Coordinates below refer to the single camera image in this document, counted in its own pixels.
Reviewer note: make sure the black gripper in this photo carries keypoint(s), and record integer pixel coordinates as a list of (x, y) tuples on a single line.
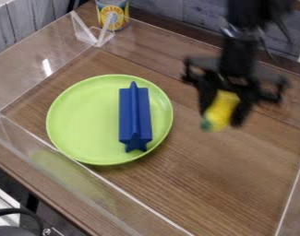
[(233, 72)]

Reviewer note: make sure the yellow toy banana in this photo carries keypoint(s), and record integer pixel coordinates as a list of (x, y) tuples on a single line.
[(216, 118)]

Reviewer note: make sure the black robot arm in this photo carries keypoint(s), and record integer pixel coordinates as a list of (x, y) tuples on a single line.
[(248, 18)]

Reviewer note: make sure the green round plate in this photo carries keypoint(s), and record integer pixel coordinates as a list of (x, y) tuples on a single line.
[(82, 120)]

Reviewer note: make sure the blue star-shaped block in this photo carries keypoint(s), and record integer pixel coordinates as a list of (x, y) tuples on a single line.
[(134, 123)]

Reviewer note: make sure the clear acrylic tray walls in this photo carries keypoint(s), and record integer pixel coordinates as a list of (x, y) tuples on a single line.
[(205, 184)]

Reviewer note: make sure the yellow blue tin can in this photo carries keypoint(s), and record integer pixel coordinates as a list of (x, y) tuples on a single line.
[(114, 10)]

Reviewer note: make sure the black chair armrest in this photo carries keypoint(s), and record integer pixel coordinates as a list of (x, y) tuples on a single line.
[(13, 228)]

